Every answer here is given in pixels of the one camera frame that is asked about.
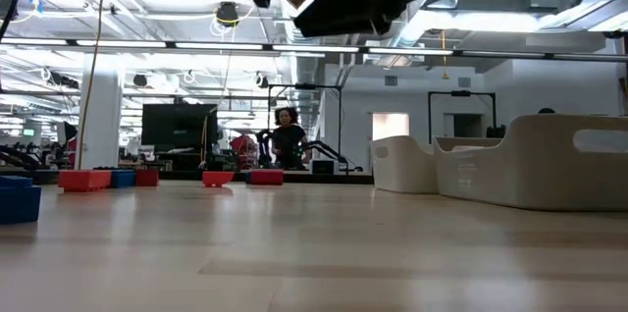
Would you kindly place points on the orange square studded brick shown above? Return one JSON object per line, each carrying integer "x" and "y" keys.
{"x": 218, "y": 178}

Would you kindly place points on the long orange studded brick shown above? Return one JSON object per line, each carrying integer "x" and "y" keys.
{"x": 84, "y": 181}

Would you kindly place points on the background black robot arm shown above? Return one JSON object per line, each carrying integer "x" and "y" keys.
{"x": 326, "y": 147}
{"x": 265, "y": 142}

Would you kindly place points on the beam with light strips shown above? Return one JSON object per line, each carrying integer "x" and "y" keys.
{"x": 122, "y": 43}

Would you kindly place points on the large black monitor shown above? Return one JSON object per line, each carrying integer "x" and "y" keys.
{"x": 179, "y": 128}

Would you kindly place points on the white pillar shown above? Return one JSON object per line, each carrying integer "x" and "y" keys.
{"x": 100, "y": 120}

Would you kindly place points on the person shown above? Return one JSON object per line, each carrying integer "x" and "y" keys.
{"x": 546, "y": 111}
{"x": 288, "y": 145}

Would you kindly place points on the red equipment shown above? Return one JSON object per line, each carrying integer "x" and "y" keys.
{"x": 244, "y": 150}

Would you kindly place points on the small black white box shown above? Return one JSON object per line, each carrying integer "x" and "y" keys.
{"x": 324, "y": 167}

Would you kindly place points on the red rounded block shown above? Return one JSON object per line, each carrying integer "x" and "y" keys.
{"x": 267, "y": 177}

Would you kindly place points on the grey plastic bin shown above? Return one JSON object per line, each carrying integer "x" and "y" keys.
{"x": 530, "y": 170}

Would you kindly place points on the black ceiling camera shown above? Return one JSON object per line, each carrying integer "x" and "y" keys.
{"x": 227, "y": 13}

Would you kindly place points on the silver ventilation duct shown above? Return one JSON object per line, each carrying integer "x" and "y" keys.
{"x": 422, "y": 17}

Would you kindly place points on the black gantry frame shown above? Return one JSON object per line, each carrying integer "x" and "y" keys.
{"x": 461, "y": 92}
{"x": 304, "y": 86}

